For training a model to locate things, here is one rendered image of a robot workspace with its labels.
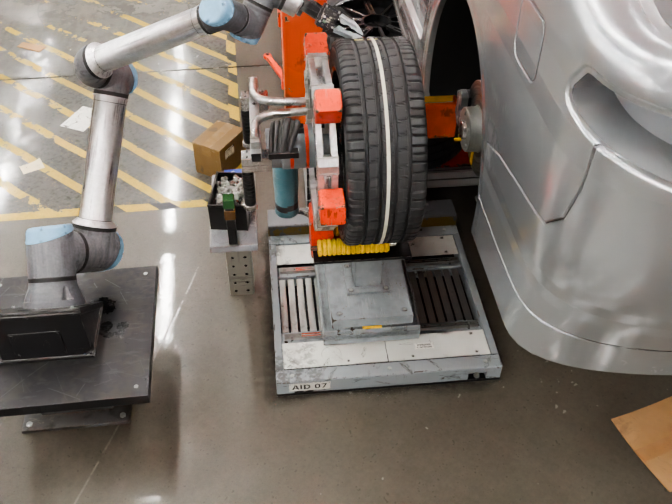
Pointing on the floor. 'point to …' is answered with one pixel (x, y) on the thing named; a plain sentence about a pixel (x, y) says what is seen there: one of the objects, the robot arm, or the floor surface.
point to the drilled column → (240, 272)
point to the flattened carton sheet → (651, 437)
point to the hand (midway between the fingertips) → (358, 34)
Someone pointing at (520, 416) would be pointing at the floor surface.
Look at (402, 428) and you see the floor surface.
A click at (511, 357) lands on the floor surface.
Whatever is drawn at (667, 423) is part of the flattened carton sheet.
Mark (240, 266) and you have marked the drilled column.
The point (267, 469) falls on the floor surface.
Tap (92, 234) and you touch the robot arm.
